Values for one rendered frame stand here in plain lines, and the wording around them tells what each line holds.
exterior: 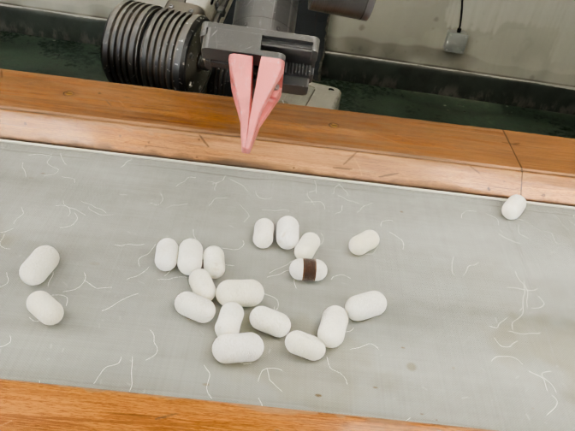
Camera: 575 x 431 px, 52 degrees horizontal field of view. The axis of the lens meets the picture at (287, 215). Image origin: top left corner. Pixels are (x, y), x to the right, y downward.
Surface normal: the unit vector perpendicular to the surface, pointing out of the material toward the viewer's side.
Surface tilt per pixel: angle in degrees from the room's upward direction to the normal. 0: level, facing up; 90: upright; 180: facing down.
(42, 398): 0
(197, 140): 45
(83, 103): 0
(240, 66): 60
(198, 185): 0
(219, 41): 39
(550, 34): 90
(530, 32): 91
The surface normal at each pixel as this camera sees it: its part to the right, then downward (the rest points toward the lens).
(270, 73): 0.01, 0.14
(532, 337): 0.11, -0.78
